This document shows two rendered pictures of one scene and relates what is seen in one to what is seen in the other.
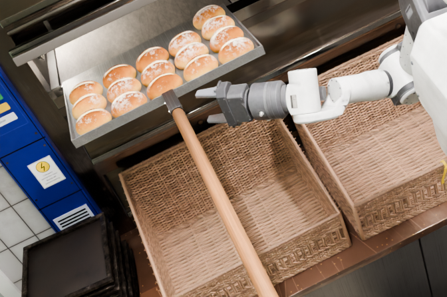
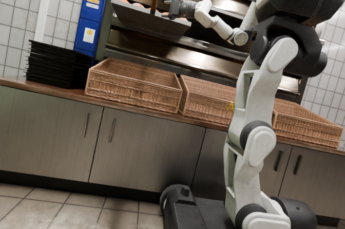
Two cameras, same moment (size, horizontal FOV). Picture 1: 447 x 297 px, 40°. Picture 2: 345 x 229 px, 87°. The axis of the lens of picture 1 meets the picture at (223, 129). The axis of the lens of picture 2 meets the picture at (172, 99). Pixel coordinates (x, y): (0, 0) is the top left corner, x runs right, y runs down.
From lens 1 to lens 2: 130 cm
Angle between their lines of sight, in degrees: 33
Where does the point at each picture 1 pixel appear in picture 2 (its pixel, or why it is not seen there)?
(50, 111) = (108, 18)
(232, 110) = (174, 6)
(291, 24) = (196, 55)
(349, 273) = (169, 120)
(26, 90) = (108, 5)
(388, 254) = (190, 125)
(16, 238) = not seen: hidden behind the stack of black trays
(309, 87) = (207, 3)
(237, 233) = not seen: outside the picture
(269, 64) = (183, 61)
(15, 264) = not seen: hidden behind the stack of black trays
